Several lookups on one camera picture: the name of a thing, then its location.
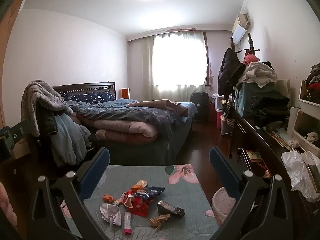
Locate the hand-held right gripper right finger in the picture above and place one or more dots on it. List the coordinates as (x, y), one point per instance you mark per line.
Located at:
(222, 172)

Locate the black box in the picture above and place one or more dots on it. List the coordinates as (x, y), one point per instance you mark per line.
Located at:
(170, 208)

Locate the tan blanket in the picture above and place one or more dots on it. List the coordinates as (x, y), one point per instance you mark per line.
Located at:
(155, 105)

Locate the white plastic bag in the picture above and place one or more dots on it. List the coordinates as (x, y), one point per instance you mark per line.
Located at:
(295, 170)

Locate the dark garment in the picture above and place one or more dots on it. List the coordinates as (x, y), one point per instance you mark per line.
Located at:
(48, 120)

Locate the dark wooden headboard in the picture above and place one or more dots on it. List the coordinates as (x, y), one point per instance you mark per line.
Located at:
(85, 86)

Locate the white plastic container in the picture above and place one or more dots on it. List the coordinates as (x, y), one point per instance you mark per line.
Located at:
(218, 102)

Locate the grey fleece blanket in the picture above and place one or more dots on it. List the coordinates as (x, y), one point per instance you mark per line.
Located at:
(40, 95)

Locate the dark folded clothes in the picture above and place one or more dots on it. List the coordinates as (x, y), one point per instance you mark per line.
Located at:
(271, 107)

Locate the white tube pink cap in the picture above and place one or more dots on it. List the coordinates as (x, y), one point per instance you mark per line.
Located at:
(127, 223)

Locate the pink hat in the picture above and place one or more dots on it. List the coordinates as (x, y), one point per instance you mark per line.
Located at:
(250, 59)

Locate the white storage rack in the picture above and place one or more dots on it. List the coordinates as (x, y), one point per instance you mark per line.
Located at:
(303, 105)

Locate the folded pink grey quilt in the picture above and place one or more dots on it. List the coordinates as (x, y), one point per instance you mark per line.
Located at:
(140, 116)

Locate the small flat box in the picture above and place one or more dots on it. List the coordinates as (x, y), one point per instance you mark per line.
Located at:
(253, 155)

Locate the black coat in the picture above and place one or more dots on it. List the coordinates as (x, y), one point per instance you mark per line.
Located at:
(228, 70)

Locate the white paper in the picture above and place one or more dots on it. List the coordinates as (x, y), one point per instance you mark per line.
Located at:
(110, 213)

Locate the teal fabric bag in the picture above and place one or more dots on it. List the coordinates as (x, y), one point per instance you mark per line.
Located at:
(245, 102)

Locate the light blue garment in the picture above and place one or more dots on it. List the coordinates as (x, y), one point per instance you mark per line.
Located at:
(70, 140)

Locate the pink plastic bin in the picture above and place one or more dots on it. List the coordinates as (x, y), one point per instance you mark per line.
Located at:
(219, 120)

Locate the red snack packet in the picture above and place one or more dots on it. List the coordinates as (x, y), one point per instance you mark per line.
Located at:
(137, 206)

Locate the dark wooden dresser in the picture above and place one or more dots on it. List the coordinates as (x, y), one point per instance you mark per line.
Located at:
(262, 140)

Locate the orange wrapper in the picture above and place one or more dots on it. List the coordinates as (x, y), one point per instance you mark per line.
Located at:
(108, 198)

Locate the navy star pillow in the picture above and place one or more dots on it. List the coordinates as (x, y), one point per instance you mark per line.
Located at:
(92, 97)

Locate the wooden coat rack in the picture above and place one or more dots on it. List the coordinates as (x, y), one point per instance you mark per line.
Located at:
(250, 42)

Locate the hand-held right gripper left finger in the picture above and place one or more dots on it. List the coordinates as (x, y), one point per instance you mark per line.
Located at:
(96, 172)

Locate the black suitcase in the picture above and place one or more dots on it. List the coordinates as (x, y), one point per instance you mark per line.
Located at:
(199, 106)

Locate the pink speckled wastebasket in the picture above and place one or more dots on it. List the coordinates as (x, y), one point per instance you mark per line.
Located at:
(221, 205)

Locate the pile of pale clothes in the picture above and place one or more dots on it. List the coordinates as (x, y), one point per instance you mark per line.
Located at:
(260, 73)

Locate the orange wooden nightstand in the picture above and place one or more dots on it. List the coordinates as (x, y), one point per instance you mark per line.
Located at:
(125, 93)

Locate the brown wrapper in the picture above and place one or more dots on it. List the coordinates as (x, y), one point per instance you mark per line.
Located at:
(158, 221)

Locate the blue snack packet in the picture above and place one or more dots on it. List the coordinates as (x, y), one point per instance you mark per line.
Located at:
(152, 192)

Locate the bed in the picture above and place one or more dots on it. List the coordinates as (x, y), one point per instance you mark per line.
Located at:
(155, 150)

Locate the sheer white curtain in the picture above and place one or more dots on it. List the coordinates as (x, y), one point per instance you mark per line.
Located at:
(150, 62)

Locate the green floral tablecloth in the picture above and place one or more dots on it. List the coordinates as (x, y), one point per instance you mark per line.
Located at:
(185, 197)

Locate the white wall air conditioner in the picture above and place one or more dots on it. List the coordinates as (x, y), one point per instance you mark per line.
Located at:
(238, 31)

